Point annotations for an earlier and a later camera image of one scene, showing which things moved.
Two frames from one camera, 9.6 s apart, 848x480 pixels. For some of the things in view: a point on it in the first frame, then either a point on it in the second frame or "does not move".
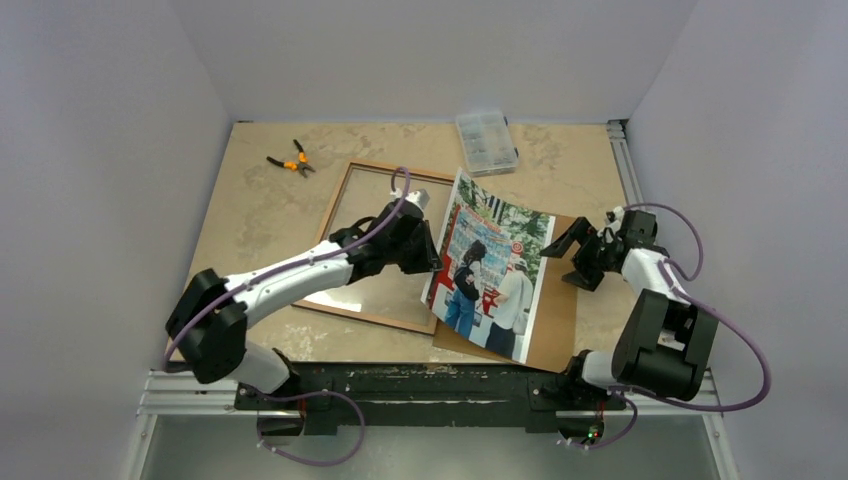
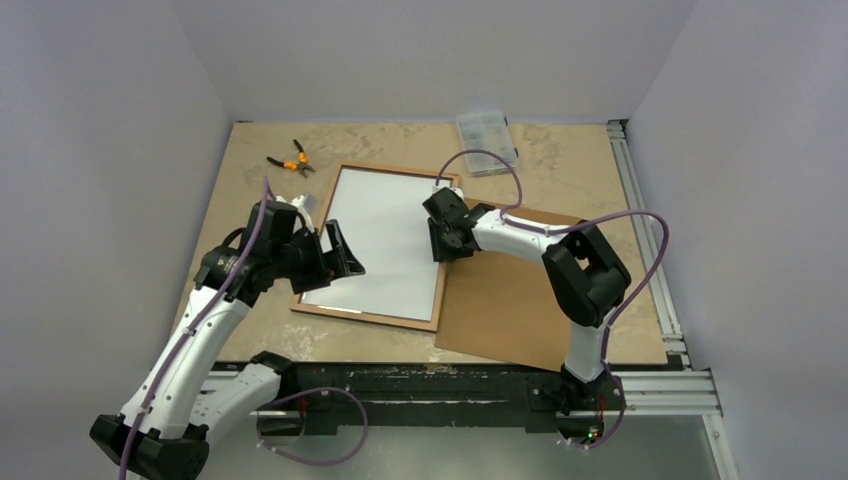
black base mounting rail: (332, 394) does not move
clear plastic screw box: (486, 143) does not move
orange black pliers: (302, 164) does not move
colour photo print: (494, 257) -> (382, 220)
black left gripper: (428, 260) -> (335, 264)
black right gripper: (592, 249) -> (441, 226)
